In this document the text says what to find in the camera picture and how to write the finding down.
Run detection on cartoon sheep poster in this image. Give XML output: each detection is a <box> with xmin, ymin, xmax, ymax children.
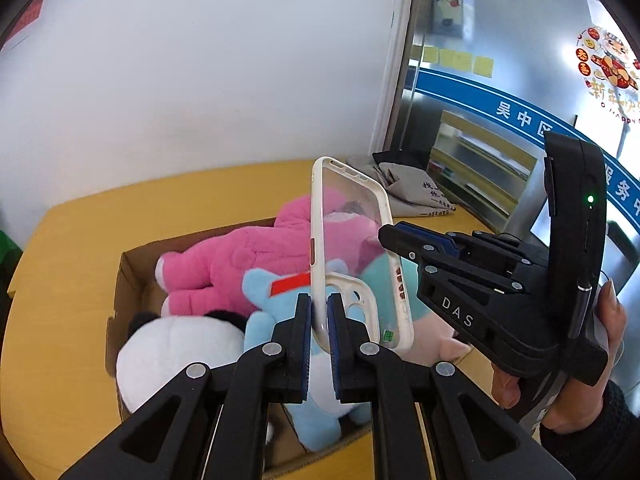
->
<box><xmin>432</xmin><ymin>0</ymin><xmax>475</xmax><ymax>39</ymax></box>

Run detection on grey canvas tote bag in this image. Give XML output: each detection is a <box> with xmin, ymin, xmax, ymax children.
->
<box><xmin>346</xmin><ymin>151</ymin><xmax>456</xmax><ymax>218</ymax></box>

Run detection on teal pink plush toy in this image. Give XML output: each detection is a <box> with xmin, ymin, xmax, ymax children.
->
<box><xmin>360</xmin><ymin>256</ymin><xmax>471</xmax><ymax>366</ymax></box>

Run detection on green table cloth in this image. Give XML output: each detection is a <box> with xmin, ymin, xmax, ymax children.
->
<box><xmin>0</xmin><ymin>231</ymin><xmax>23</xmax><ymax>283</ymax></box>

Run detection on blue bear plush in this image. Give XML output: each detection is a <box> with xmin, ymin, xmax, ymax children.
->
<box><xmin>242</xmin><ymin>268</ymin><xmax>371</xmax><ymax>452</ymax></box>

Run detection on yellow sticky notes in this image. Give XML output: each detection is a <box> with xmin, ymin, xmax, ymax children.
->
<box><xmin>420</xmin><ymin>46</ymin><xmax>495</xmax><ymax>78</ymax></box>

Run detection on cardboard box tray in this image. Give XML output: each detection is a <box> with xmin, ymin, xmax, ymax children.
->
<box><xmin>105</xmin><ymin>224</ymin><xmax>371</xmax><ymax>479</ymax></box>

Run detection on new year window decal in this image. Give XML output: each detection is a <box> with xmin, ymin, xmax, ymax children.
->
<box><xmin>575</xmin><ymin>25</ymin><xmax>639</xmax><ymax>125</ymax></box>

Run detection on cream phone case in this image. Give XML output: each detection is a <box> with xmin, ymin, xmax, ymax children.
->
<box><xmin>310</xmin><ymin>156</ymin><xmax>414</xmax><ymax>354</ymax></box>

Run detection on white panda plush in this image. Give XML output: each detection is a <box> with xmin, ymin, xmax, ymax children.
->
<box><xmin>115</xmin><ymin>311</ymin><xmax>247</xmax><ymax>413</ymax></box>

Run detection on person right hand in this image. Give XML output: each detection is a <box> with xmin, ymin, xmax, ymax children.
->
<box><xmin>490</xmin><ymin>278</ymin><xmax>629</xmax><ymax>435</ymax></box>

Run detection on pink plush bear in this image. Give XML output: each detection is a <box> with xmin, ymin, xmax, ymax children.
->
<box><xmin>154</xmin><ymin>194</ymin><xmax>386</xmax><ymax>319</ymax></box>

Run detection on red wall notice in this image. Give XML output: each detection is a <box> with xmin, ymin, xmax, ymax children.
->
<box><xmin>1</xmin><ymin>0</ymin><xmax>44</xmax><ymax>47</ymax></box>

